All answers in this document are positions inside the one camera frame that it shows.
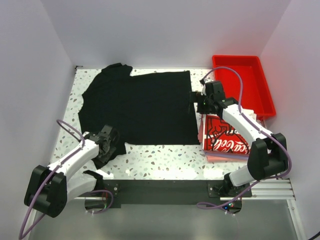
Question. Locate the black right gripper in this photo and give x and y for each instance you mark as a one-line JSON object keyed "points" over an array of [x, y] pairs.
{"points": [[196, 97]]}

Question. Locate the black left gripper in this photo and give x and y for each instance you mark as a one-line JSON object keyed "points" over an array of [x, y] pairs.
{"points": [[103, 159]]}

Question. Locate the black t-shirt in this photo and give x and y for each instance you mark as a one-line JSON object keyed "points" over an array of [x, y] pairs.
{"points": [[148, 109]]}

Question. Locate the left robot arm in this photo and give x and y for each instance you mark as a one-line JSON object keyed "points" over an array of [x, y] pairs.
{"points": [[51, 187]]}

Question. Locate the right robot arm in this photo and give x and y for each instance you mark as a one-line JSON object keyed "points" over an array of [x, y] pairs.
{"points": [[268, 151]]}

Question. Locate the folded red coca-cola t-shirt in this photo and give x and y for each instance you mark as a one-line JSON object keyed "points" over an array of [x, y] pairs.
{"points": [[217, 136]]}

